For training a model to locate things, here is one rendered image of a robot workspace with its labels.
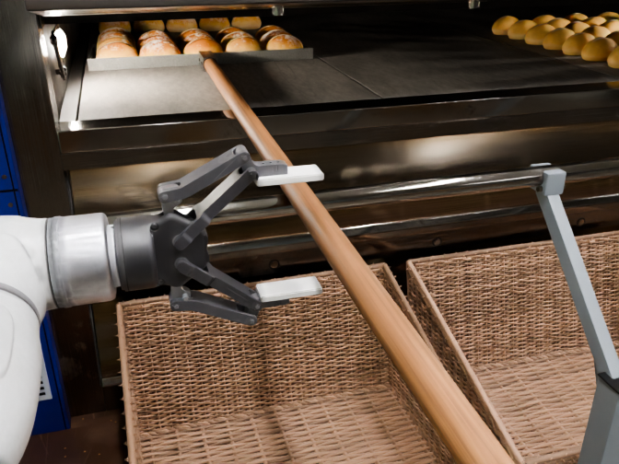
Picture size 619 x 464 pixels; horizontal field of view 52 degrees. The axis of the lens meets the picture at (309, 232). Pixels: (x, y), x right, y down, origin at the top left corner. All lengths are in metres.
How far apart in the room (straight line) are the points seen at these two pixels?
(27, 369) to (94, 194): 0.69
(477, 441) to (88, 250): 0.39
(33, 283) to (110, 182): 0.60
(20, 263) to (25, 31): 0.57
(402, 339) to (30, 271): 0.33
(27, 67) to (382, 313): 0.78
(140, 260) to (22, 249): 0.10
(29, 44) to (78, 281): 0.57
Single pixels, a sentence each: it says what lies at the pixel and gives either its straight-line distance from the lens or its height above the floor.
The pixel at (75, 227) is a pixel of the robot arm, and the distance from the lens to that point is 0.64.
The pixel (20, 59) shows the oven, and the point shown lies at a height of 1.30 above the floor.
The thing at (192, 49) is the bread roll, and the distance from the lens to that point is 1.65.
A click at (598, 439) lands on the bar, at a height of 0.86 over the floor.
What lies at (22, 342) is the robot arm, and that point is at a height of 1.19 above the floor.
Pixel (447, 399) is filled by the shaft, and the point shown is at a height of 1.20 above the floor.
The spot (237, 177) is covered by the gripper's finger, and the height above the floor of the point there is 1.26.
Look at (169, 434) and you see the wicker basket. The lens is 1.35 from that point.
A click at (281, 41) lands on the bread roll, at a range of 1.68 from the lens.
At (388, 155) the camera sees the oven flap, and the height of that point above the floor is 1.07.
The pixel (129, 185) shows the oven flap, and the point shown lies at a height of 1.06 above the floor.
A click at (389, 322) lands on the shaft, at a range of 0.52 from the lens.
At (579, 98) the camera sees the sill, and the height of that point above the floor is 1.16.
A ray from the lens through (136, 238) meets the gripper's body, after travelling 0.64.
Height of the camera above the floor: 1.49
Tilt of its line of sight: 26 degrees down
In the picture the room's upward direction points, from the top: straight up
